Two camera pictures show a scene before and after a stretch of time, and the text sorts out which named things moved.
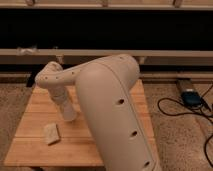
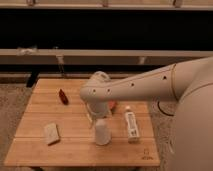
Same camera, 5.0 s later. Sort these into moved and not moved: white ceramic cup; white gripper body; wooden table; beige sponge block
Moved: white gripper body; white ceramic cup
Not moved: beige sponge block; wooden table
